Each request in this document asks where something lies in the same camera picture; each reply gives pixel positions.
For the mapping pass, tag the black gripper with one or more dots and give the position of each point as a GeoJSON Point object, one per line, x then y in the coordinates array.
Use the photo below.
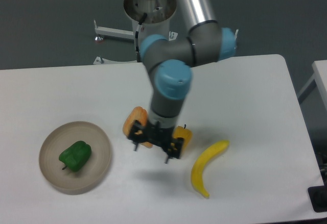
{"type": "Point", "coordinates": [154, 134]}

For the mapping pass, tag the green toy pepper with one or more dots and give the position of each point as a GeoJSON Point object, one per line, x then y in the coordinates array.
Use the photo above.
{"type": "Point", "coordinates": [75, 156]}

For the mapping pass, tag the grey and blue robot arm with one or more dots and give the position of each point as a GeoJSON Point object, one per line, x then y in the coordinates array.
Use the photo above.
{"type": "Point", "coordinates": [170, 75]}

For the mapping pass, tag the yellow toy pepper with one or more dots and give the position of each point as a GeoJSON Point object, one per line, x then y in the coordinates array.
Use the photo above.
{"type": "Point", "coordinates": [185, 133]}

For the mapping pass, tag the beige round plate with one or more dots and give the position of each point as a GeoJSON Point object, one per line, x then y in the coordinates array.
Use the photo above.
{"type": "Point", "coordinates": [91, 174]}

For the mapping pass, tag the orange toy bread wedge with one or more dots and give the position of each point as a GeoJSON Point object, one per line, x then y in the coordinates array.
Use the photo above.
{"type": "Point", "coordinates": [138, 113]}

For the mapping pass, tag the yellow toy banana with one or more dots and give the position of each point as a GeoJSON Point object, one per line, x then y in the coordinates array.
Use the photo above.
{"type": "Point", "coordinates": [202, 162]}

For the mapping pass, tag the black device at table edge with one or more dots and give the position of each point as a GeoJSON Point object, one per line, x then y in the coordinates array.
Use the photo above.
{"type": "Point", "coordinates": [317, 196]}

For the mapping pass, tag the white side table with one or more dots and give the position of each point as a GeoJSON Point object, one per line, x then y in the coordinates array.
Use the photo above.
{"type": "Point", "coordinates": [316, 80]}

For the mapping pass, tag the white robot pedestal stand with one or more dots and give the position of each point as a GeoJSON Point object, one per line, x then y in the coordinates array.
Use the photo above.
{"type": "Point", "coordinates": [151, 22]}

